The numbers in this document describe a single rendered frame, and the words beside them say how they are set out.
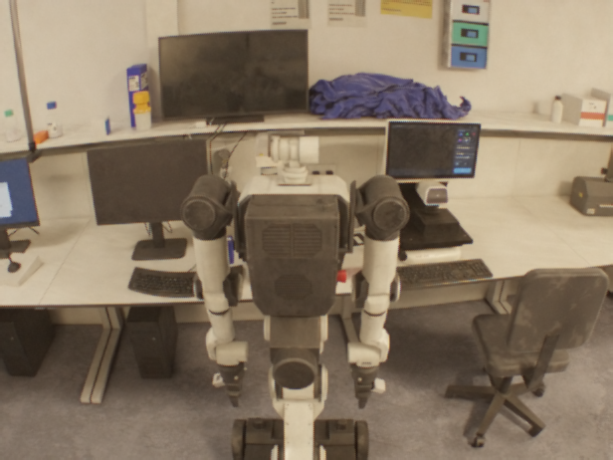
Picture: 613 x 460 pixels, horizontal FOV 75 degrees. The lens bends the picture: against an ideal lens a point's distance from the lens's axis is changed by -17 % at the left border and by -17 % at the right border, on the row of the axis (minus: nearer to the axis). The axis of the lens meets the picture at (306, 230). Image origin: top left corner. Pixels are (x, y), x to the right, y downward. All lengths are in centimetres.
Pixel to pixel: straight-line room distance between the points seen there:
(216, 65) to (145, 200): 71
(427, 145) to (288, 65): 75
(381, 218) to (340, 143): 145
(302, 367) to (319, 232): 37
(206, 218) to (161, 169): 93
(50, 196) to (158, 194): 93
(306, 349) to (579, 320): 116
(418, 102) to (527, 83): 92
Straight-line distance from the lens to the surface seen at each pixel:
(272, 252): 103
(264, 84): 229
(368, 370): 153
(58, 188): 276
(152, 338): 244
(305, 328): 122
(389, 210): 110
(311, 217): 99
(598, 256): 254
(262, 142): 189
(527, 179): 306
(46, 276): 225
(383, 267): 122
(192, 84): 230
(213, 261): 123
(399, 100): 233
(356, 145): 255
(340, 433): 203
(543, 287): 179
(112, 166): 207
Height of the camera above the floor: 178
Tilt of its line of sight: 26 degrees down
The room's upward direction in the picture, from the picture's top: straight up
